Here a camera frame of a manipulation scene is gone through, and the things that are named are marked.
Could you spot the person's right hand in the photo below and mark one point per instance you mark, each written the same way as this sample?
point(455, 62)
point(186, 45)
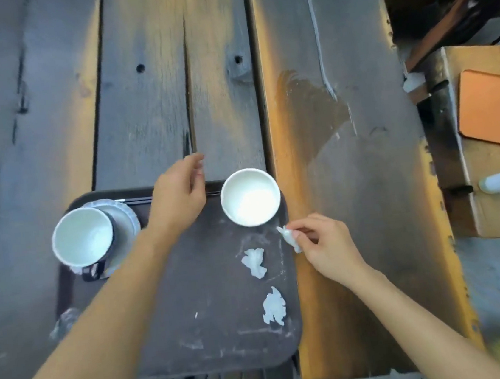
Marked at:
point(333, 249)

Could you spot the person's left hand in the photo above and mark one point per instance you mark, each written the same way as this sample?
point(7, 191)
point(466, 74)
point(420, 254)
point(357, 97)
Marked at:
point(177, 200)

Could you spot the person's left fingers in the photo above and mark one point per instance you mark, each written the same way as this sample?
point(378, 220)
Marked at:
point(195, 166)

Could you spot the person's right thumb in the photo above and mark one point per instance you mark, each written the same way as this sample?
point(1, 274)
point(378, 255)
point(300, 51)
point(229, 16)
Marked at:
point(306, 238)

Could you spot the white tissue piece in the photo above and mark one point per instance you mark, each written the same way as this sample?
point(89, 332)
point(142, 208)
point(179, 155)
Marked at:
point(274, 308)
point(292, 238)
point(253, 261)

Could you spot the person's right forearm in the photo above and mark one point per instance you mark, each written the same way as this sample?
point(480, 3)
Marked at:
point(424, 333)

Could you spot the person's left forearm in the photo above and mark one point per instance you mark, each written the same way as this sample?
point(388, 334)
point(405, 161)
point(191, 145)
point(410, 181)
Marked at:
point(87, 340)

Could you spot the white round bowl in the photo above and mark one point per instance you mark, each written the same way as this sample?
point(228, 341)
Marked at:
point(251, 198)

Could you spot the black chopsticks pair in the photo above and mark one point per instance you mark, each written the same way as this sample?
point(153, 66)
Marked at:
point(136, 201)

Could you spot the white scalloped saucer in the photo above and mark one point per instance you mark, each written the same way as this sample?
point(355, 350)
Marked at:
point(125, 223)

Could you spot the dark rectangular serving tray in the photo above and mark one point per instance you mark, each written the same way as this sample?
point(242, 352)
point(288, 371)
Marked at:
point(210, 317)

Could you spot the wooden bench seat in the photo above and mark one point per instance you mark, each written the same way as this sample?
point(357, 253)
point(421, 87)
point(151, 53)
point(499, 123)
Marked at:
point(489, 196)

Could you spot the clear crumpled plastic wrap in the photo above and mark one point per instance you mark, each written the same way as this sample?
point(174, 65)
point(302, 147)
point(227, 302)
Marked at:
point(65, 320)

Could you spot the orange rectangular pad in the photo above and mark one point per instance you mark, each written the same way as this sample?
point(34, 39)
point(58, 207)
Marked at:
point(487, 107)

